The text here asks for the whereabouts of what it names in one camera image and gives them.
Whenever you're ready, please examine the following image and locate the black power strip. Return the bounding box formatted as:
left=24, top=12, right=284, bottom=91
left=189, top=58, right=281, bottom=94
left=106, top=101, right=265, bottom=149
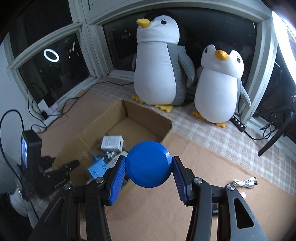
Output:
left=230, top=115, right=246, bottom=133

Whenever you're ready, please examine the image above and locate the black tripod stand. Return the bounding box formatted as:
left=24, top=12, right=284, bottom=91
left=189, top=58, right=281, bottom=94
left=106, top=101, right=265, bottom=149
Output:
left=253, top=94, right=296, bottom=157

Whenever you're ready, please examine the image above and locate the large plush penguin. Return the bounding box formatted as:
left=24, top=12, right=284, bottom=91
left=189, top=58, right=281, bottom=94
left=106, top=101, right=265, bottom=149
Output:
left=132, top=9, right=196, bottom=113

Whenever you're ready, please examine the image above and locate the white power strip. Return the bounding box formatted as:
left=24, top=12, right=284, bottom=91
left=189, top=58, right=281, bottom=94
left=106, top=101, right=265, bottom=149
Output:
left=37, top=100, right=60, bottom=121

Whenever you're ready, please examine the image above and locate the black power cable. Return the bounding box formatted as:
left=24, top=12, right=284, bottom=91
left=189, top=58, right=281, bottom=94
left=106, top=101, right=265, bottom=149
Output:
left=27, top=81, right=135, bottom=134

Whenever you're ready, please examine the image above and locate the blue round case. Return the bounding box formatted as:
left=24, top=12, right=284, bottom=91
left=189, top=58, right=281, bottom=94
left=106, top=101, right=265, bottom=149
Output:
left=125, top=141, right=173, bottom=188

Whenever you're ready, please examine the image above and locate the white coiled usb cable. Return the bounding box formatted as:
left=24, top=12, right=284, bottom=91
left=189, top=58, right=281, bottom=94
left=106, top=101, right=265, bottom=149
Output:
left=233, top=176, right=259, bottom=188

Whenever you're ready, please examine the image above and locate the brown cardboard box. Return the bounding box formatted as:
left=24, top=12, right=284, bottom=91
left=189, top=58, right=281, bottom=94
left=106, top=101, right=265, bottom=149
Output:
left=54, top=100, right=173, bottom=186

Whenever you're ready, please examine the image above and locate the plaid grey blanket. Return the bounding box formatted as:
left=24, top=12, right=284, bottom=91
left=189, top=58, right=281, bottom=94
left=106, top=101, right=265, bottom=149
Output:
left=84, top=77, right=295, bottom=195

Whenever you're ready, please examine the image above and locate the white charger adapter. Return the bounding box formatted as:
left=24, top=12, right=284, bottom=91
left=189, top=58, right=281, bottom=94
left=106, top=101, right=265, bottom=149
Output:
left=101, top=136, right=124, bottom=152

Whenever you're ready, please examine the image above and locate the small plush penguin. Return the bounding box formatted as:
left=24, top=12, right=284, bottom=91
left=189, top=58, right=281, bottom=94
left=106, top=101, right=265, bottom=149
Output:
left=192, top=44, right=251, bottom=128

